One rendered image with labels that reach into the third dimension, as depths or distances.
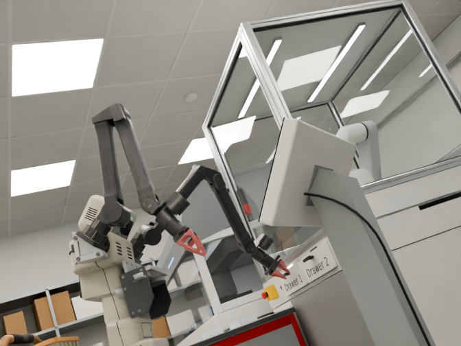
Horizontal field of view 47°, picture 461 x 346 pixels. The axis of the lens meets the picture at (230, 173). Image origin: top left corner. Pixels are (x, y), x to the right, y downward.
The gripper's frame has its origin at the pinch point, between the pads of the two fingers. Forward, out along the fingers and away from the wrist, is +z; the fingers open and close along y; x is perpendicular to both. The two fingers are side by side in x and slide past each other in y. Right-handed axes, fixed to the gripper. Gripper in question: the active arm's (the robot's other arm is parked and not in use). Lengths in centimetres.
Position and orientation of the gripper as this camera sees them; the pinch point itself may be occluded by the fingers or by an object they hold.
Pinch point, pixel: (287, 274)
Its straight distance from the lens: 261.8
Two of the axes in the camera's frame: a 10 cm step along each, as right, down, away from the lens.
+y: 5.3, -7.2, 4.4
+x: -2.3, 3.8, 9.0
